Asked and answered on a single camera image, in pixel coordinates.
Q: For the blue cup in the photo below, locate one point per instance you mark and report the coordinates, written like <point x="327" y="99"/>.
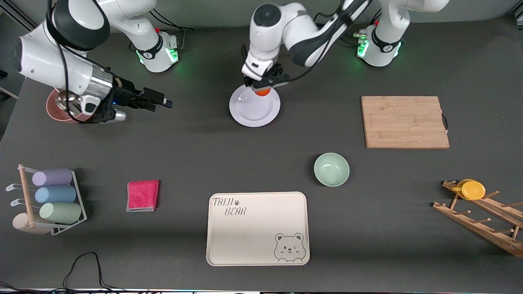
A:
<point x="55" y="194"/>

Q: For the purple cup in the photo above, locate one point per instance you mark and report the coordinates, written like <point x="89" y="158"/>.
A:
<point x="52" y="177"/>

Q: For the wooden peg drying rack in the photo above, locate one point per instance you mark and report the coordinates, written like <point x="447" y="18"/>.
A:
<point x="482" y="228"/>

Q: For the mint green bowl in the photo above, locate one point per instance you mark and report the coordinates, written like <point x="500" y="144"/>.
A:
<point x="331" y="170"/>

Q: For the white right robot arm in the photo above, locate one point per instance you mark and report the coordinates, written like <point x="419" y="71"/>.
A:
<point x="61" y="53"/>

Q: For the cream bear print tray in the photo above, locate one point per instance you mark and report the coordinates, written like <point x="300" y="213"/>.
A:
<point x="249" y="232"/>

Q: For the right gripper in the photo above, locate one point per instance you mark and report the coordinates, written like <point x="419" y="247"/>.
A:
<point x="126" y="94"/>

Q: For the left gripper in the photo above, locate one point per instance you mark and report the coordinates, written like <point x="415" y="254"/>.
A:
<point x="276" y="77"/>

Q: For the pink folded cloth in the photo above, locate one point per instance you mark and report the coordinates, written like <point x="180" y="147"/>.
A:
<point x="142" y="195"/>

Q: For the orange fruit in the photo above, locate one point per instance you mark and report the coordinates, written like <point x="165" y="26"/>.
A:
<point x="262" y="92"/>

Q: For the yellow cup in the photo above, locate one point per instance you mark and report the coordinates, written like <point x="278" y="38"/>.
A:
<point x="472" y="190"/>

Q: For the pale lavender round plate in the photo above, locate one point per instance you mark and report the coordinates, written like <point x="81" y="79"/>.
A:
<point x="253" y="108"/>

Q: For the wooden cutting board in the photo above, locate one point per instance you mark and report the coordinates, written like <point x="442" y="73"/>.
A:
<point x="400" y="122"/>

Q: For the wooden rack dowel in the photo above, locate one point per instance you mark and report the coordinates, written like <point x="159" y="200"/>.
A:
<point x="27" y="196"/>

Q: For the pink bowl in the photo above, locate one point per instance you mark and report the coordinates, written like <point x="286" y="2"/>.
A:
<point x="53" y="112"/>

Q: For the metal scoop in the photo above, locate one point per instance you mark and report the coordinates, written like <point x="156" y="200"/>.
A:
<point x="65" y="100"/>

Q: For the green cup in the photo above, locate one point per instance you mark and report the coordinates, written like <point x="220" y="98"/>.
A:
<point x="60" y="212"/>

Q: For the beige cup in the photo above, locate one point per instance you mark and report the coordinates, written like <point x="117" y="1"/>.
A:
<point x="22" y="226"/>

